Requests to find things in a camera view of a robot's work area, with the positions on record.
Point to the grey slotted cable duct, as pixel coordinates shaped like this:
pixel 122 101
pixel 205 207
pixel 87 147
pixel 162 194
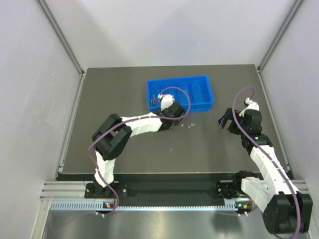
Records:
pixel 227 205

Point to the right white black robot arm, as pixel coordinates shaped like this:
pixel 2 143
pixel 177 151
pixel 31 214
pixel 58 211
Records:
pixel 285 209

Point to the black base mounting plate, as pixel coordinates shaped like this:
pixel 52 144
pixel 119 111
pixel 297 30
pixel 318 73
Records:
pixel 128 185

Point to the blue plastic divided bin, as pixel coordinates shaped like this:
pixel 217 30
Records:
pixel 196 87

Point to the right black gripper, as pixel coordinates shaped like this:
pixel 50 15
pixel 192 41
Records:
pixel 231 122

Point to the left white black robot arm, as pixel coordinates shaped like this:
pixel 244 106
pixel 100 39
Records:
pixel 112 136

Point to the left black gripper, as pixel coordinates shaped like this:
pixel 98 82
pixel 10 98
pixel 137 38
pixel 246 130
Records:
pixel 168 125

